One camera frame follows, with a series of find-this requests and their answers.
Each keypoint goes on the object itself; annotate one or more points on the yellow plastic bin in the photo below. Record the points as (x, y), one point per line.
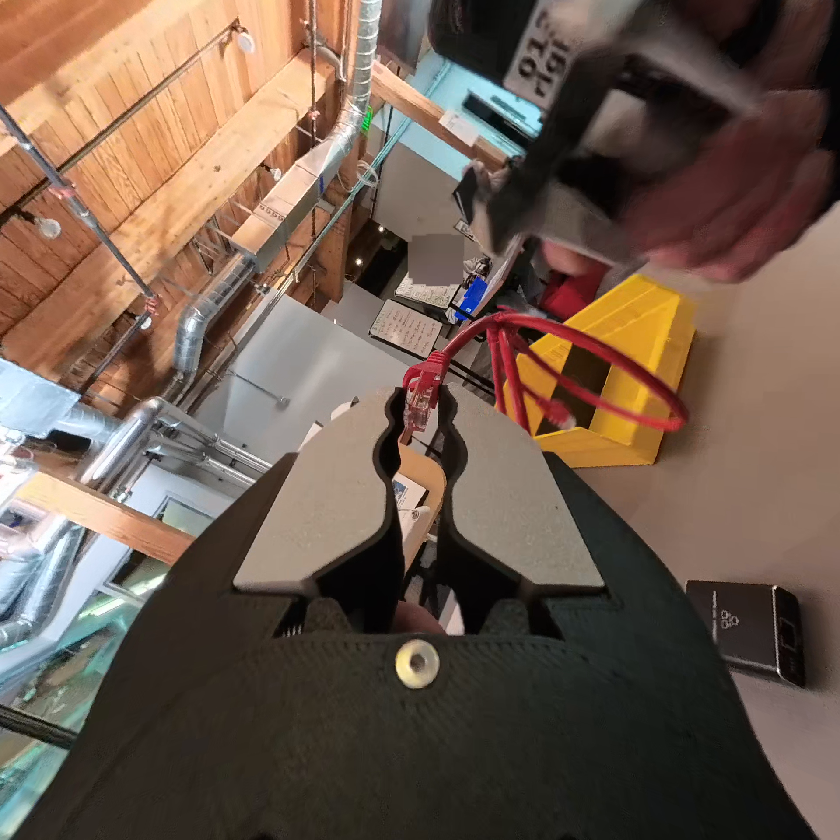
(636, 315)

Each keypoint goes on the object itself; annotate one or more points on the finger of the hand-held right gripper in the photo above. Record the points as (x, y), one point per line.
(584, 220)
(485, 197)

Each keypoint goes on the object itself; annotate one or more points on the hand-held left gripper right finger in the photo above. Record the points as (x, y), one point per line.
(518, 518)

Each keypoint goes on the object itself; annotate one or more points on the blue plastic bin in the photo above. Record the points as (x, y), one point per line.
(474, 298)

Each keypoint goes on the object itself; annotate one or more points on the black ethernet splitter box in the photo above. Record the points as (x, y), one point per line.
(735, 623)

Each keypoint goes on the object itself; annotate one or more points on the silver ventilation duct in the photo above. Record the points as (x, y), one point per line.
(295, 190)

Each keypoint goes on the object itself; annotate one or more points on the person's right hand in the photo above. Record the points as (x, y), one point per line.
(741, 197)

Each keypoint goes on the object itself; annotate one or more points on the red plastic bin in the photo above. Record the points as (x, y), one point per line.
(571, 295)

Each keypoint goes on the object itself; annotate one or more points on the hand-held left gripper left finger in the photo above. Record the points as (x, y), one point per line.
(315, 518)

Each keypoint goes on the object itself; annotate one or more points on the whiteboard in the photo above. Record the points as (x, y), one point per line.
(407, 328)

